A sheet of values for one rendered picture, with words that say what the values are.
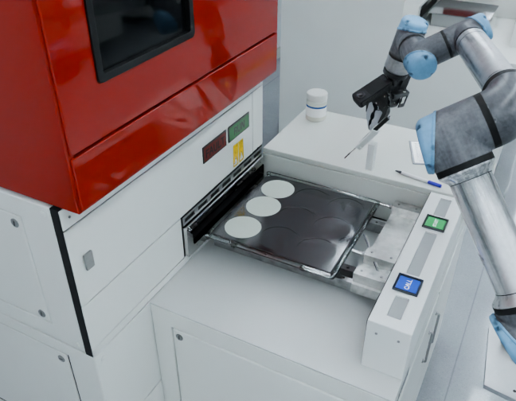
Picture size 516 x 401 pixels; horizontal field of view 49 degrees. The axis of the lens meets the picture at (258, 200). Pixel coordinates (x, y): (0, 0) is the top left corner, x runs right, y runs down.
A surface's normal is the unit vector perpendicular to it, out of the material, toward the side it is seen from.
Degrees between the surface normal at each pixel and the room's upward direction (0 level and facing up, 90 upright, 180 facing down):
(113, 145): 90
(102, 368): 90
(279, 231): 0
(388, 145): 0
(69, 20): 90
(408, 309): 0
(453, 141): 65
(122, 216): 90
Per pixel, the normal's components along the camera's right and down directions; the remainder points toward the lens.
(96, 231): 0.88, 0.26
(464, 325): 0.00, -0.83
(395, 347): -0.47, 0.49
